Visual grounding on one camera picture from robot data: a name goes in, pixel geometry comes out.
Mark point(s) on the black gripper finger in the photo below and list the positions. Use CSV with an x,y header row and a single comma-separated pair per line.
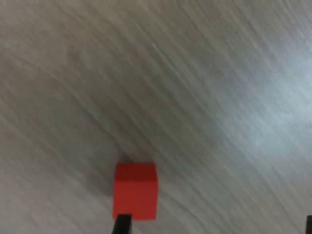
x,y
309,225
123,224

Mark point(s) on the red cube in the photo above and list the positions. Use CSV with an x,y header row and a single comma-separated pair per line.
x,y
135,190

